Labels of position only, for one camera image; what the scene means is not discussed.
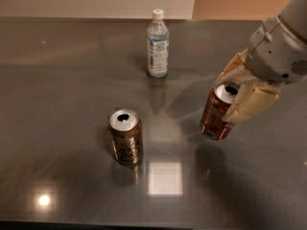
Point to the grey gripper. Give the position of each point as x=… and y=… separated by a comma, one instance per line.
x=277, y=52

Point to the red coke can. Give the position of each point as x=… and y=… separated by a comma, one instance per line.
x=219, y=100

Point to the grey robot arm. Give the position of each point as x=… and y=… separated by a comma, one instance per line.
x=295, y=14

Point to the clear plastic water bottle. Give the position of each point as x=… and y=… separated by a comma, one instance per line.
x=158, y=45

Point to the brown soda can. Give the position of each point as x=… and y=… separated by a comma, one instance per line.
x=125, y=130

